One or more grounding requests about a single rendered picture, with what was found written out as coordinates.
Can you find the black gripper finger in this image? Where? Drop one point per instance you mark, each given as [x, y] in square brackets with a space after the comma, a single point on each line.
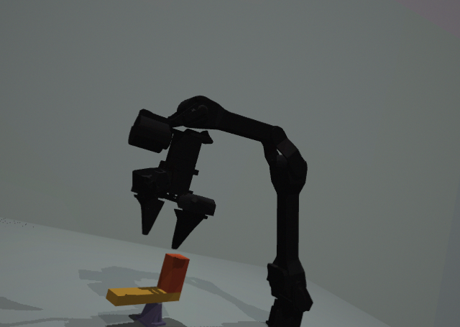
[186, 222]
[150, 209]

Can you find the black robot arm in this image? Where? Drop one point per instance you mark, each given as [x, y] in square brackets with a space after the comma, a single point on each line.
[288, 171]

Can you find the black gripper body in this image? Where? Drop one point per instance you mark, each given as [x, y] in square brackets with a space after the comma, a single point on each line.
[185, 198]

